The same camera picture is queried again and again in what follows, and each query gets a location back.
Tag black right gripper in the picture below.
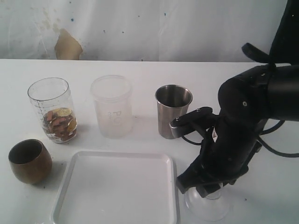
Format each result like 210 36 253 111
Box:
176 116 263 197

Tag clear shaker strainer lid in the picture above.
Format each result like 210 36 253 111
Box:
185 183 230 222

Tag stainless steel tumbler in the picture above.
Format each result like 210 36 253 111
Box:
155 84 193 139

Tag coins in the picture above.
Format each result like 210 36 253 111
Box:
42 107 77 143

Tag brown wooden cup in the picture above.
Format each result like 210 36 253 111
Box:
8 139 52 184

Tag clear graduated shaker cup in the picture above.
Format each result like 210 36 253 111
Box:
27 77 76 144

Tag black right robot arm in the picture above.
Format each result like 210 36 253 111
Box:
170 64 299 198

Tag white plastic tray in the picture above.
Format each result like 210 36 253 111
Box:
50 151 178 224

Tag frosted plastic container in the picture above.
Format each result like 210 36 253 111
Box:
90 75 133 139

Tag dark object right background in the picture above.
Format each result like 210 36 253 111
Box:
270 0 299 65

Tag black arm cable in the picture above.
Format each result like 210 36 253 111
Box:
181 42 299 157

